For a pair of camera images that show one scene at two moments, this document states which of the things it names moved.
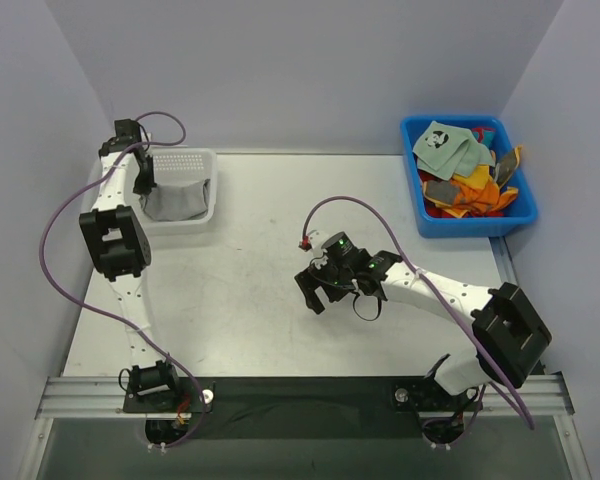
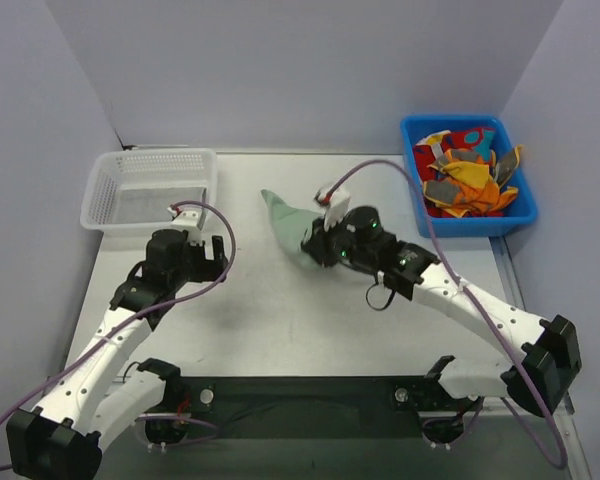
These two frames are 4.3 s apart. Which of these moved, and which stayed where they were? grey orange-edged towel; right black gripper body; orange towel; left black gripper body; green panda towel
Moved: right black gripper body; left black gripper body; green panda towel
Stayed: grey orange-edged towel; orange towel
